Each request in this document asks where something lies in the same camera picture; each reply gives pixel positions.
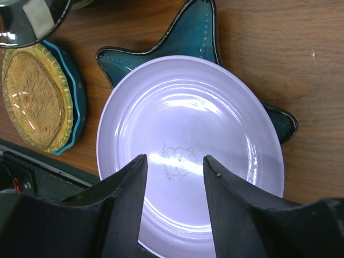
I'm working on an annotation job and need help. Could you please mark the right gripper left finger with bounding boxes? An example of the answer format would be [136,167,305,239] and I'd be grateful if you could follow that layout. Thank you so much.
[1,154,148,257]

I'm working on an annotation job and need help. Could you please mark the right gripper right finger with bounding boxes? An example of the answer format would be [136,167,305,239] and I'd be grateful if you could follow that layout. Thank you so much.
[203,155,343,257]

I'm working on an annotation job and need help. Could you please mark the black rimmed checkered plate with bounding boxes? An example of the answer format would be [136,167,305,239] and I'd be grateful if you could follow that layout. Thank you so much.
[1,0,72,48]

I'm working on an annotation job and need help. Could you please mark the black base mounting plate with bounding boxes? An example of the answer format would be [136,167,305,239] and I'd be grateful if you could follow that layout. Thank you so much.
[1,139,100,202]

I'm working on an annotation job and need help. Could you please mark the lilac plastic plate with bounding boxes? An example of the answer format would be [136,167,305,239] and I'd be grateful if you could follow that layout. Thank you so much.
[96,55,284,257]

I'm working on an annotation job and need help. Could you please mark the amber glass plate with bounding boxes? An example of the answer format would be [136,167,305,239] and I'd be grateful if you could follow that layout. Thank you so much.
[2,44,74,153]

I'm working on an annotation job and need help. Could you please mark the teal star-shaped plate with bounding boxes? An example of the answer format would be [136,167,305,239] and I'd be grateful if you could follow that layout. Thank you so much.
[96,1,298,144]

